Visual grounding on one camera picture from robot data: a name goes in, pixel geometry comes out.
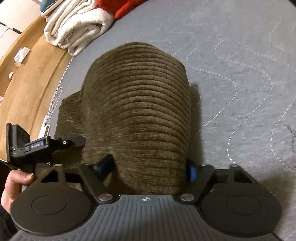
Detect olive corduroy pants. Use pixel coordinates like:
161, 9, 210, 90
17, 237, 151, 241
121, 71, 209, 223
53, 42, 191, 195

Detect person's left hand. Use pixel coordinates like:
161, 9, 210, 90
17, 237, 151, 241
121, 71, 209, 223
1, 170, 35, 213

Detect grey quilted mattress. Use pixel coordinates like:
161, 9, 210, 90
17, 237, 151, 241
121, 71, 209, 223
48, 1, 295, 240

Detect white folded blanket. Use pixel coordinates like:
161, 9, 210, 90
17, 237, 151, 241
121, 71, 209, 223
44, 1, 115, 57

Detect red folded quilt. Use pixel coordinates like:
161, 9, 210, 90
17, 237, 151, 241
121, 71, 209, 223
97, 0, 146, 19

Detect wooden bed frame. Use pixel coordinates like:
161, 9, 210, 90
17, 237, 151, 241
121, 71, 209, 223
1, 17, 71, 160

